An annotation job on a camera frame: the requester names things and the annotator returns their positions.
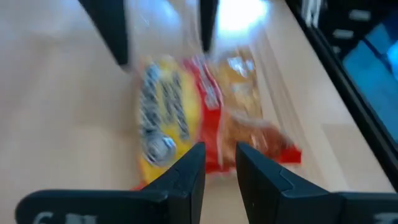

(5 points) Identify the black rack with white labels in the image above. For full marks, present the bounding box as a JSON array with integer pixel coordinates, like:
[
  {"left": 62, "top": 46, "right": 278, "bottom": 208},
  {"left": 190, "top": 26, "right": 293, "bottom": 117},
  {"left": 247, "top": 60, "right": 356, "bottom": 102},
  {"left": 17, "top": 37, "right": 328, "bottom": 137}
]
[{"left": 310, "top": 0, "right": 398, "bottom": 63}]

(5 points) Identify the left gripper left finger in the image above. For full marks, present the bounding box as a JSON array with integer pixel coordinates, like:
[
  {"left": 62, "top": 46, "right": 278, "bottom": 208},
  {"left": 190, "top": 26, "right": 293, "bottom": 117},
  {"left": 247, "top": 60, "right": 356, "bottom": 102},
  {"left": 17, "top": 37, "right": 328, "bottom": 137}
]
[{"left": 14, "top": 141, "right": 207, "bottom": 224}]

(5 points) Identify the black table frame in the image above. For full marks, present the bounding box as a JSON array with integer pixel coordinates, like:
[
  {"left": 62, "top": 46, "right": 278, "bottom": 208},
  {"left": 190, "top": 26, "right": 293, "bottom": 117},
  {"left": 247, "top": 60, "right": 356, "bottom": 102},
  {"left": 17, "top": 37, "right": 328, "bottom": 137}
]
[{"left": 284, "top": 0, "right": 398, "bottom": 192}]

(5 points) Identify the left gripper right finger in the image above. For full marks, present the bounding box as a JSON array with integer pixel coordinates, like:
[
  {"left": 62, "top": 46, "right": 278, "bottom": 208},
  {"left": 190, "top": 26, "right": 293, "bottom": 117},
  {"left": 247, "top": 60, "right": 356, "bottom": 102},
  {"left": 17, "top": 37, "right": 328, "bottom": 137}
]
[{"left": 234, "top": 141, "right": 398, "bottom": 224}]

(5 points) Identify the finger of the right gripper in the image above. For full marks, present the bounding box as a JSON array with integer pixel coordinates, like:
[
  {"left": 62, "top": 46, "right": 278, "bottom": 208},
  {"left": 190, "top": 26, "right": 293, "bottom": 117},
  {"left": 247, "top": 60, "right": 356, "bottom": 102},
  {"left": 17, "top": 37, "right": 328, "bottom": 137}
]
[
  {"left": 76, "top": 0, "right": 131, "bottom": 67},
  {"left": 198, "top": 0, "right": 219, "bottom": 53}
]

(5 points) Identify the Maruchan beef ramen packet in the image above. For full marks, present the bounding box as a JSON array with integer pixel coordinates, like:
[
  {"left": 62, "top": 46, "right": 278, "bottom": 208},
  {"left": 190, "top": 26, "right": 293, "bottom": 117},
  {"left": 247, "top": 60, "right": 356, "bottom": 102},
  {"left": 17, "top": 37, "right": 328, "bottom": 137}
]
[{"left": 130, "top": 46, "right": 303, "bottom": 191}]

